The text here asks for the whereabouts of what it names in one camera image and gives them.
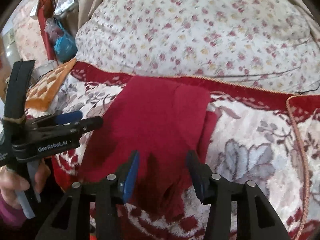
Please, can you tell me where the dark red small garment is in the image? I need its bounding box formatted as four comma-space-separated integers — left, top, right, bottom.
79, 76, 217, 220

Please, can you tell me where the person left hand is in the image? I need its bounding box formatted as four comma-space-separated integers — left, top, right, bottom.
1, 160, 51, 209

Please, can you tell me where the orange checkered pillow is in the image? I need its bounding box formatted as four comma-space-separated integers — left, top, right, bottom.
25, 58, 76, 112

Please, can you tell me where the blue plastic bag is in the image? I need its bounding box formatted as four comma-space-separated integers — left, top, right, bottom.
54, 21, 78, 63

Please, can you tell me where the red white floral plush blanket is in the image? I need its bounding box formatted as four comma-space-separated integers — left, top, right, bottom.
24, 61, 320, 240

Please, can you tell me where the white floral quilt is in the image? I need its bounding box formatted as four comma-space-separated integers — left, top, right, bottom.
76, 0, 319, 93

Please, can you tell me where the black cable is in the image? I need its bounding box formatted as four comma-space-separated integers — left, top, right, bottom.
294, 82, 320, 94

